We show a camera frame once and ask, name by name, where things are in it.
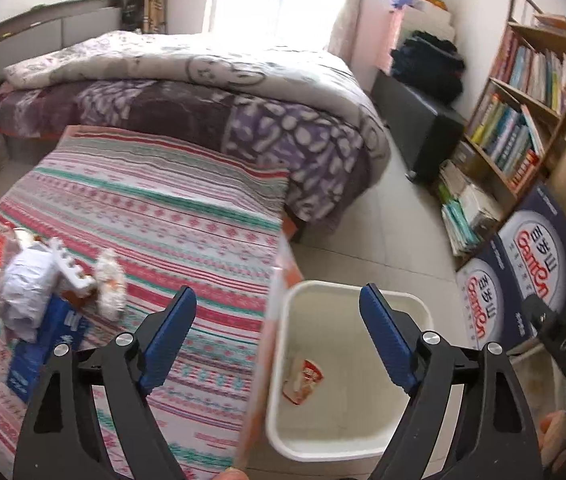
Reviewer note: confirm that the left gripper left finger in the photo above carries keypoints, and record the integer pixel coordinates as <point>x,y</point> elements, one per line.
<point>60,436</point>

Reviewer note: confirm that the blue cardboard box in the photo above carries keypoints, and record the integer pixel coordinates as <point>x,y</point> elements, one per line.
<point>61,324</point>

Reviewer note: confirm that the white tissue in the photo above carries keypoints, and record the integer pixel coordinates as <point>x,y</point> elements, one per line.
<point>111,285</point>

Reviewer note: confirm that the white foam piece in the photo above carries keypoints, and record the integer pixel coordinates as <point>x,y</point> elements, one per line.
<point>80,281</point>

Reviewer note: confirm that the red cup lid wrapper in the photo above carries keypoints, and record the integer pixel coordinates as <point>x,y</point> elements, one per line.
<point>303,378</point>

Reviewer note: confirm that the white plastic trash bin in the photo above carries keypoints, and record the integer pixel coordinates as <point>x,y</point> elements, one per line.
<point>353,412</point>

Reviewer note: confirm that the lower Ganten water box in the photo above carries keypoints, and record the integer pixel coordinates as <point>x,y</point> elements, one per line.
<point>491,298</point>

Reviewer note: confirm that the ganten water box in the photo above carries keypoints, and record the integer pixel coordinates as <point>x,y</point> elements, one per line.
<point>491,298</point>
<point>534,239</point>

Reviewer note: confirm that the upper Ganten water box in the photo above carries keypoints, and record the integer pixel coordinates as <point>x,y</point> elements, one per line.
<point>534,239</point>

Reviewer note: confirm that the stack of books on floor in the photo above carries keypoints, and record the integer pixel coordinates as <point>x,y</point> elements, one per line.
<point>468,213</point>

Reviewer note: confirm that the patterned striped tablecloth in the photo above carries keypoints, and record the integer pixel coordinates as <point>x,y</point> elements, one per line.
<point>174,215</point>

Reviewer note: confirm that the wooden bookshelf with books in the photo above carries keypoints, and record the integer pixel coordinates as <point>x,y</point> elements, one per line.
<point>521,114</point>

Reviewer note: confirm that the black storage bench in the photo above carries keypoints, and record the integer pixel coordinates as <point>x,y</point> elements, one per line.
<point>424,130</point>

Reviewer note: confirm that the pile of dark clothes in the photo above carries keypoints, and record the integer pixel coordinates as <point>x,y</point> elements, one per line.
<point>429,64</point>

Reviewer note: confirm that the white storage drawers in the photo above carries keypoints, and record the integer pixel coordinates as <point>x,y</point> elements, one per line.
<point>411,16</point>

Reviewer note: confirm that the sheer white curtain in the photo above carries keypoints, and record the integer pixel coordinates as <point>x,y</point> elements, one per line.
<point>345,27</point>

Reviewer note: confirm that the grey padded headboard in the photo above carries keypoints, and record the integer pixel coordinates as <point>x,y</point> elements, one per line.
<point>51,27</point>

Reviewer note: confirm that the white cartoon print duvet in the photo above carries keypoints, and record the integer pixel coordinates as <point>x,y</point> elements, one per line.
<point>317,79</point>

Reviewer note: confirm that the plaid coat on rack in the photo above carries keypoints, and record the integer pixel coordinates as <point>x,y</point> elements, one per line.
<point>145,16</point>

